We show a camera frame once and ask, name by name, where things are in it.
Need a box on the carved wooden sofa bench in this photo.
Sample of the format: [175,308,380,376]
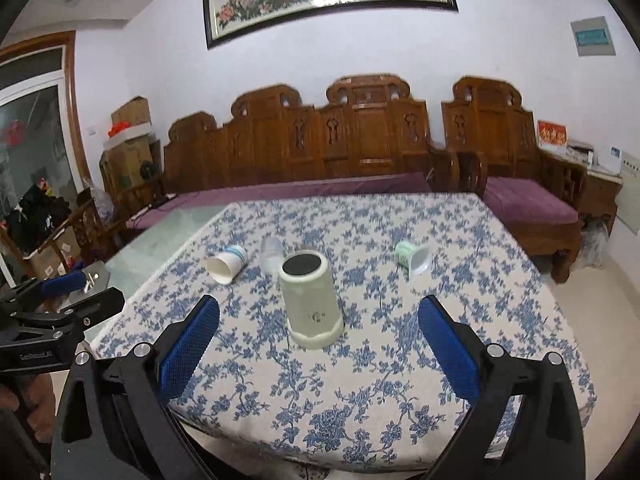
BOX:
[162,74,459,197]

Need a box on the green white paper cup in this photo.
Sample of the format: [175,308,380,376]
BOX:
[394,240,433,277]

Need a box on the clear plastic bag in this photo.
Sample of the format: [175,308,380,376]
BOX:
[579,219,612,269]

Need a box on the framed flower painting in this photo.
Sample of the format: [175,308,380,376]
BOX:
[201,0,459,51]

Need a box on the wooden side table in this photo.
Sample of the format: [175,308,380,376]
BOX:
[542,152,624,237]

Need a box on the wood framed glass door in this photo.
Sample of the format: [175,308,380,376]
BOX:
[0,30,90,283]

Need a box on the square purple seat cushion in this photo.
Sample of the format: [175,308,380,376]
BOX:
[482,176,581,226]

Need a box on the red card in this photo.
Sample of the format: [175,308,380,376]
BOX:
[536,119,569,150]

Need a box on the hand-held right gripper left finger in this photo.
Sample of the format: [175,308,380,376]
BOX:
[50,294,221,480]

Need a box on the pile of dark clothes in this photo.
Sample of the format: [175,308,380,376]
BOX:
[4,182,72,252]

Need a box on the carved wooden armchair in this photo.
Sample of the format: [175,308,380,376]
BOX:
[440,76,587,284]

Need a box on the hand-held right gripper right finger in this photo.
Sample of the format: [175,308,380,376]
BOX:
[417,295,586,480]

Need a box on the large cardboard box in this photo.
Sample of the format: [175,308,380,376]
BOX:
[102,135,162,197]

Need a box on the white blue box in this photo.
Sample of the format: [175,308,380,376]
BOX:
[597,145,624,174]

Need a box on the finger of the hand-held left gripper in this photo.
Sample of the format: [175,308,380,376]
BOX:
[0,266,109,314]
[0,287,126,347]

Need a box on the long purple seat cushion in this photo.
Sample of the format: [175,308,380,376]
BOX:
[125,172,434,232]

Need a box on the cream ceramic cup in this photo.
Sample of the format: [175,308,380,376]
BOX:
[278,249,345,350]

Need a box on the white wall board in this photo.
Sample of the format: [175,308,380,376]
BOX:
[617,154,640,235]

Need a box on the small cardboard box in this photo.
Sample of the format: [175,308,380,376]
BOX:
[110,97,152,129]

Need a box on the person's left hand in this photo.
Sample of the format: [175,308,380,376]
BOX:
[15,374,57,445]

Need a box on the blue floral tablecloth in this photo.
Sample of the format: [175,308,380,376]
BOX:
[90,192,598,472]

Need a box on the clear plastic cup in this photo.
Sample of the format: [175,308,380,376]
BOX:
[260,236,284,276]

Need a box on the white blue paper cup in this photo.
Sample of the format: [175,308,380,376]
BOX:
[203,245,248,286]

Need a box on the wooden chair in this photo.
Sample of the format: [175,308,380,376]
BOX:
[29,189,127,282]

